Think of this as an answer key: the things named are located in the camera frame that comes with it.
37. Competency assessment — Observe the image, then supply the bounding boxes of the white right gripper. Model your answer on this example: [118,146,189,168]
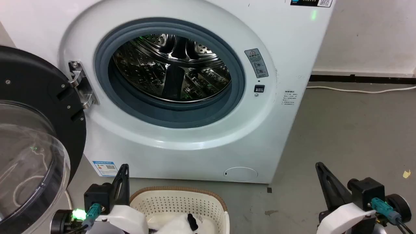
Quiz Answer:
[315,162,378,234]

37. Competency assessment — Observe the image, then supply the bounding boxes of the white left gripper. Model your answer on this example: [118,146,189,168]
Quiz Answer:
[86,164,150,234]

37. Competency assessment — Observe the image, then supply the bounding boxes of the white front-load washing machine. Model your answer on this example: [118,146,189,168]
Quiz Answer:
[0,0,335,184]

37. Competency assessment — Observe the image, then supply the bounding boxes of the black washer door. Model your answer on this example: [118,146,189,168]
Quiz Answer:
[0,45,87,234]

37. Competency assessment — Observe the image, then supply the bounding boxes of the blue white energy label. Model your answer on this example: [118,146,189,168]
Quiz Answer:
[92,161,118,177]

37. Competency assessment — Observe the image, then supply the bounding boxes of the white perforated laundry basket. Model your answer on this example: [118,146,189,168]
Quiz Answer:
[129,186,230,234]

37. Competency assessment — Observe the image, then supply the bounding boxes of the white cloth with black patches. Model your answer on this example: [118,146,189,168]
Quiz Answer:
[148,213,209,234]

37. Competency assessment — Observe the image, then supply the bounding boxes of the grey rubber door gasket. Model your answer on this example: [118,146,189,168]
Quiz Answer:
[94,18,246,129]

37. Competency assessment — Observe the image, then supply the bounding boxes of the round filter cover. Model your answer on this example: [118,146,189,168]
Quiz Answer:
[223,166,259,182]

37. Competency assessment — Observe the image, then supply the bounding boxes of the small printed text sticker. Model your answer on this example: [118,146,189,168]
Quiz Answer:
[281,90,298,107]

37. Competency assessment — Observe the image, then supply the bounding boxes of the metal door hinge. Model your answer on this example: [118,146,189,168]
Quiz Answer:
[68,60,98,110]

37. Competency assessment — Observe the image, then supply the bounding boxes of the black baseboard strip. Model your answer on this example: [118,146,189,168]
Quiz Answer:
[308,74,416,85]

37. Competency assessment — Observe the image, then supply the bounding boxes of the stainless steel washer drum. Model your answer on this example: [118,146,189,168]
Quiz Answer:
[112,34,232,103]

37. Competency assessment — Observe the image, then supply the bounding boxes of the grey warning sticker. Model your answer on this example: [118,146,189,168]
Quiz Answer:
[244,48,269,79]

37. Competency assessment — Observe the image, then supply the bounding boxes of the black label with QR code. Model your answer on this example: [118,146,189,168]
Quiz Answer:
[290,0,333,8]

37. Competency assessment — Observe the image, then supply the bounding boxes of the teal-plug left gripper cable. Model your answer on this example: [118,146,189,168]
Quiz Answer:
[78,203,102,233]

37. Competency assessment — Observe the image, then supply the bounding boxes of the teal-plug gripper cable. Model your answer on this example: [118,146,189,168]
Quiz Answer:
[370,197,416,234]
[78,203,102,233]

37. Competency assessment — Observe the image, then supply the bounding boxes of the teal-plug right gripper cable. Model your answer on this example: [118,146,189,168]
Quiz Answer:
[370,197,416,234]

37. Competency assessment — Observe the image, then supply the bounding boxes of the long white floor cable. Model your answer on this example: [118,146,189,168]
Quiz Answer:
[306,85,416,94]

